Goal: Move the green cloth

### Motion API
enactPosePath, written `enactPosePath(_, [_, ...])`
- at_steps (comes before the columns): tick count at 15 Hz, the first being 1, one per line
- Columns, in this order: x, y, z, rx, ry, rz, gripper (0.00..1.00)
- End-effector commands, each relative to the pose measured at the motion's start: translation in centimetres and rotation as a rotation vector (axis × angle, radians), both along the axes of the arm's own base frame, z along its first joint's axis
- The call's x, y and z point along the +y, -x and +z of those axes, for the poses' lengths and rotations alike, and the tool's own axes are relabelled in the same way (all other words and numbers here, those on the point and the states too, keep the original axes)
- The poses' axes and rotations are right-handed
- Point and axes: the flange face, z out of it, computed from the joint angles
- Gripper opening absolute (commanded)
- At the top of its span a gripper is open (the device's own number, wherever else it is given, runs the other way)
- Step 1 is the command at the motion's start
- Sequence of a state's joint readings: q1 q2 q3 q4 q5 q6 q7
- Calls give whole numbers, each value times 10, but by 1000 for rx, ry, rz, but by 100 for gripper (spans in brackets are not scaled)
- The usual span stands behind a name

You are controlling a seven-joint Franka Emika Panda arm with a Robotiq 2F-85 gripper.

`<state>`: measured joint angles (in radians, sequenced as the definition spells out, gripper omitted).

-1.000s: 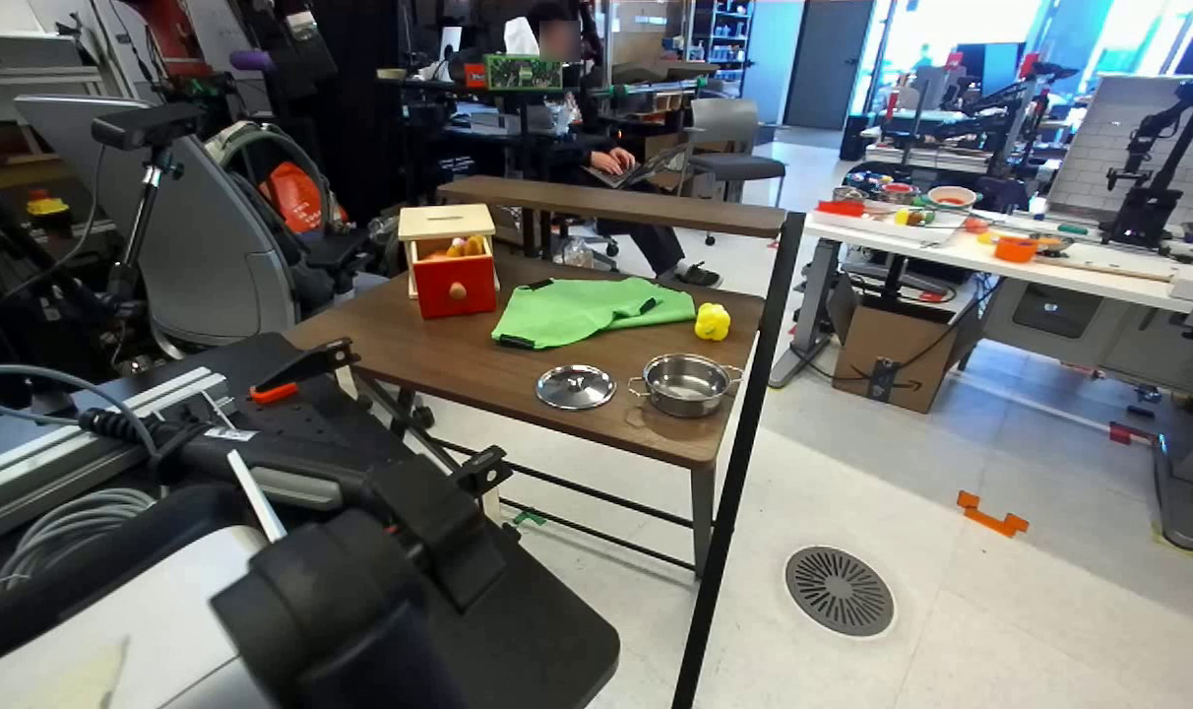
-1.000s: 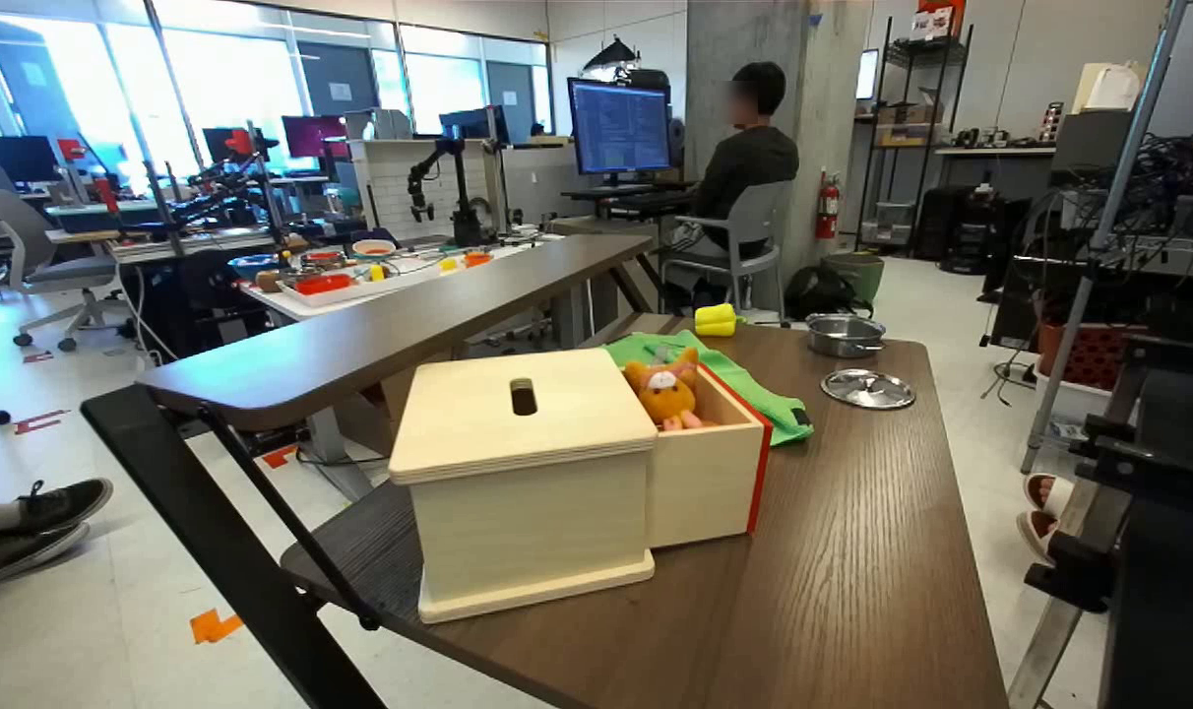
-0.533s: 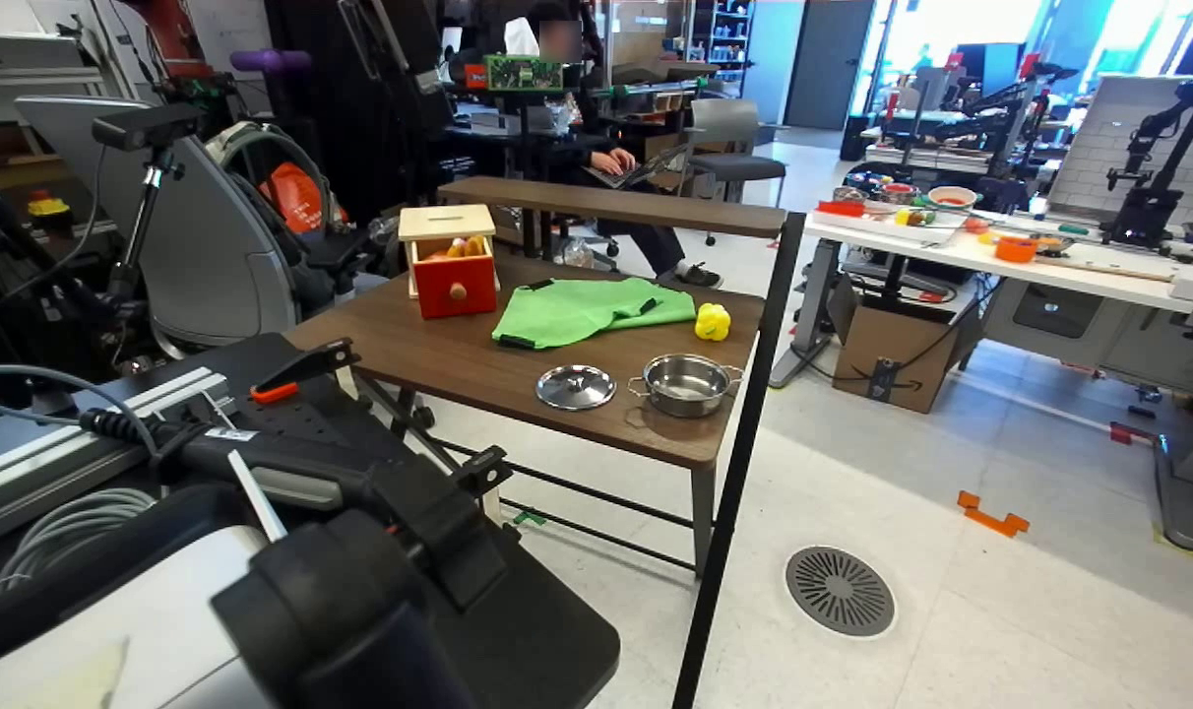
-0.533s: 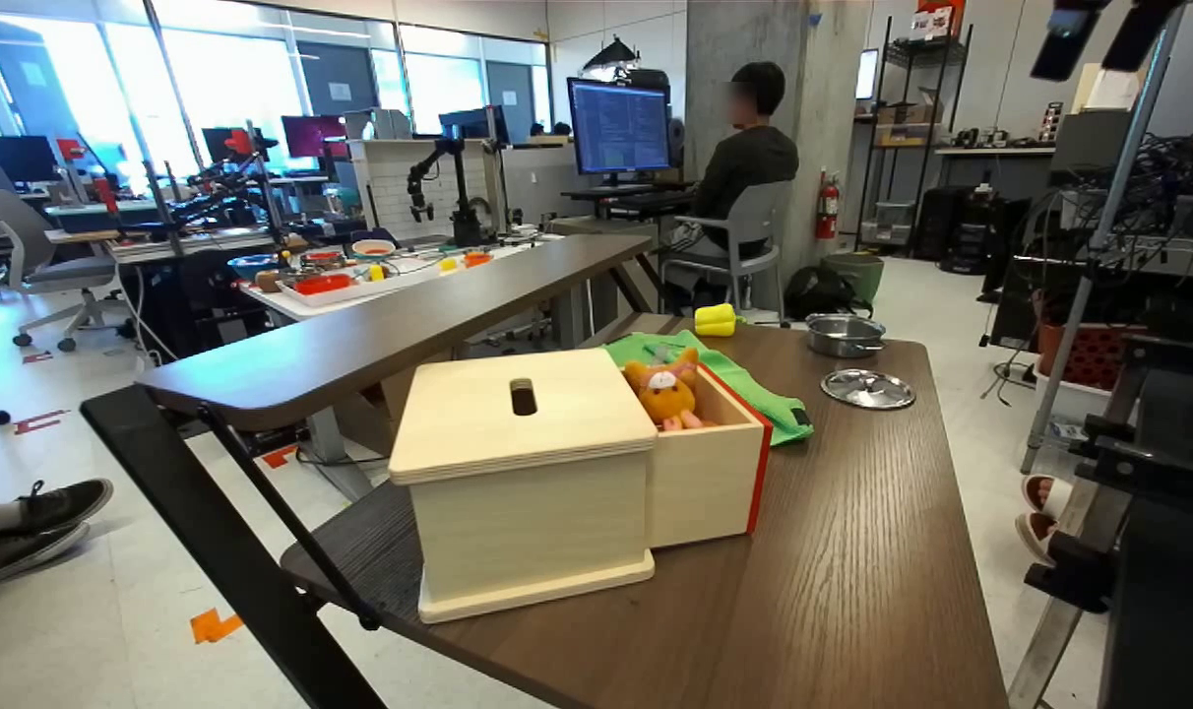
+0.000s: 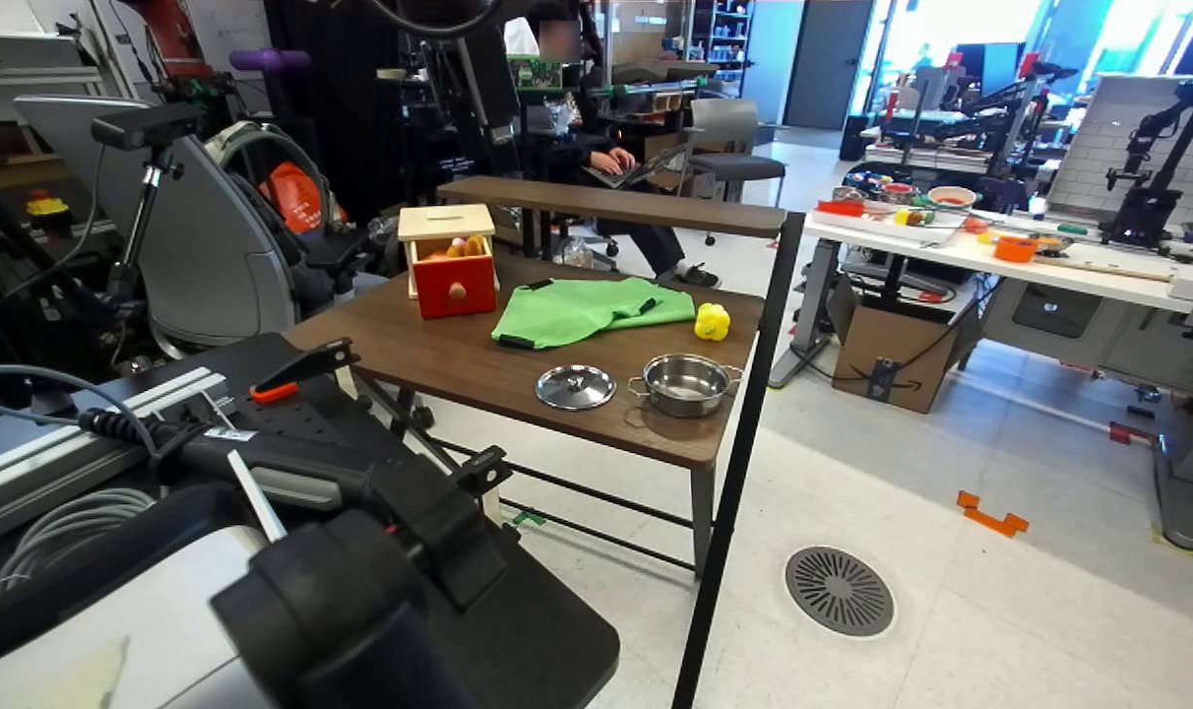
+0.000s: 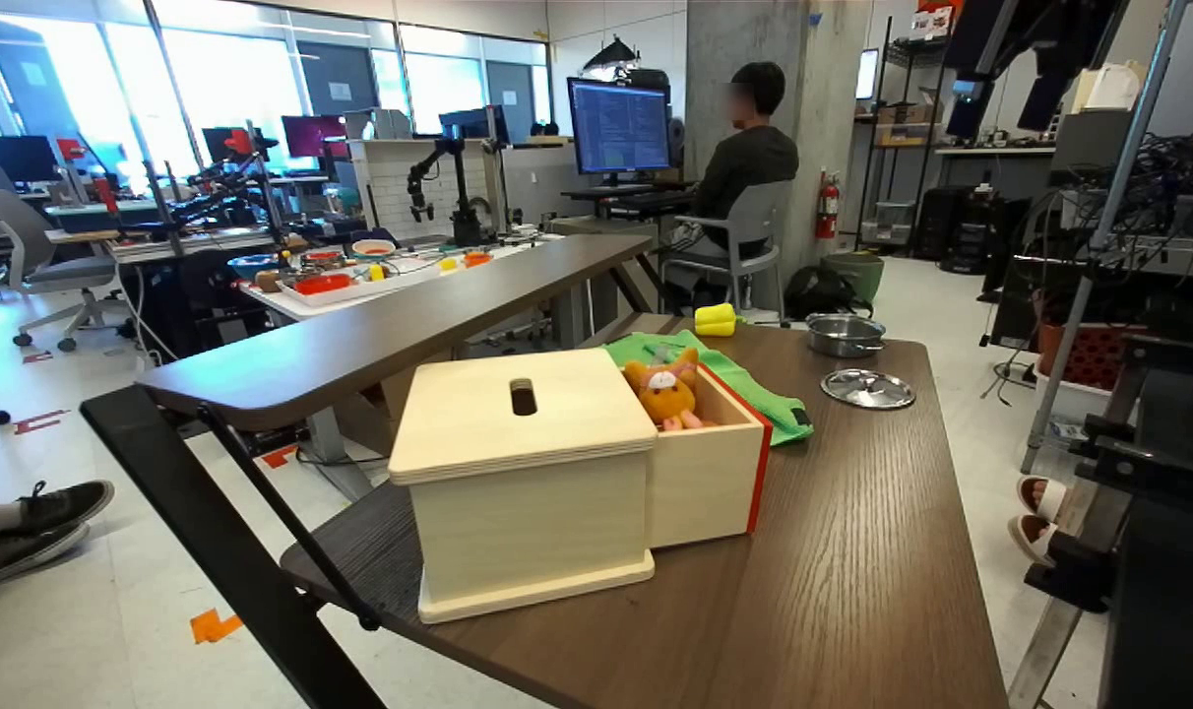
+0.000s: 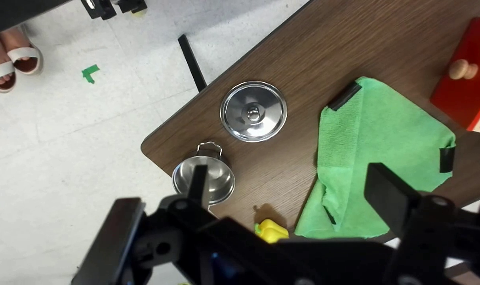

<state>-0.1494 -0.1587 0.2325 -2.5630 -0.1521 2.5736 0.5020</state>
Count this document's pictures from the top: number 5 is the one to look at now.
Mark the green cloth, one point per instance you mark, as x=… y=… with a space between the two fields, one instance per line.
x=570 y=316

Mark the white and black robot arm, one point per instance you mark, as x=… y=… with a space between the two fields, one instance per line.
x=124 y=632

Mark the flat metal lid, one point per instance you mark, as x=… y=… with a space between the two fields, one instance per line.
x=578 y=387

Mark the small metal pot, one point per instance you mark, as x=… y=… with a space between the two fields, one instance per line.
x=682 y=387

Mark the dark wooden table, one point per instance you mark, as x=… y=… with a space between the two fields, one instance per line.
x=491 y=377

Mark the yellow ball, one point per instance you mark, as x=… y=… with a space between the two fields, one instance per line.
x=710 y=326

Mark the dark wooden shelf board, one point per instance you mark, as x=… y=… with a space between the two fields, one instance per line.
x=620 y=207

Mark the wooden box with red drawer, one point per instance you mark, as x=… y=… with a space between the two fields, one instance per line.
x=456 y=280

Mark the orange plush toy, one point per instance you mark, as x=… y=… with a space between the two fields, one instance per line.
x=462 y=247

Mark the seated person in dark clothes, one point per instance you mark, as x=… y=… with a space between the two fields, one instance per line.
x=582 y=142

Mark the grey stool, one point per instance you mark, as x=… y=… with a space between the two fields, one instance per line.
x=739 y=167

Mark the cardboard box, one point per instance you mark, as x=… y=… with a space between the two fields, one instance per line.
x=893 y=355

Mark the round floor drain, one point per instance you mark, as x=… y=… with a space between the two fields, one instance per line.
x=842 y=592

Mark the grey exercise machine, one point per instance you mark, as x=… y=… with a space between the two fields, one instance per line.
x=213 y=259

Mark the orange floor marker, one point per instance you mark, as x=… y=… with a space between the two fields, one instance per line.
x=991 y=513

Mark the long white work table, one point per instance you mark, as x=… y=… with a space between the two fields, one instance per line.
x=1107 y=277

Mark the white pegboard panel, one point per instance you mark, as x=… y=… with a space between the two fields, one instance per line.
x=1091 y=151

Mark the black articulated stand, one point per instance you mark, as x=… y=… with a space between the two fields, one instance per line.
x=1150 y=198

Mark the black metal frame pole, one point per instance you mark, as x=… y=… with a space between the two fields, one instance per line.
x=739 y=457

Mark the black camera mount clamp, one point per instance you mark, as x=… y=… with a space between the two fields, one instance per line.
x=424 y=527

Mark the aluminium rail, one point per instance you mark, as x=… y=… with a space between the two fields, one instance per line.
x=69 y=437

